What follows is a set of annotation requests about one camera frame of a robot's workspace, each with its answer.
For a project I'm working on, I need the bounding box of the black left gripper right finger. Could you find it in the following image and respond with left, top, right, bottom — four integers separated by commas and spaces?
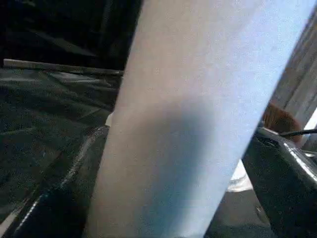
242, 128, 317, 238

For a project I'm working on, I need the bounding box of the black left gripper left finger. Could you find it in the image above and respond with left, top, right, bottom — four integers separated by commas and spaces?
12, 126, 109, 238

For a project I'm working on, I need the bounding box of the white plastic table leg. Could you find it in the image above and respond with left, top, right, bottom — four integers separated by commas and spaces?
83, 0, 317, 238

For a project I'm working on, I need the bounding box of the white flat board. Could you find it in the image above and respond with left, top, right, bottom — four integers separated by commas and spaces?
3, 59, 124, 76

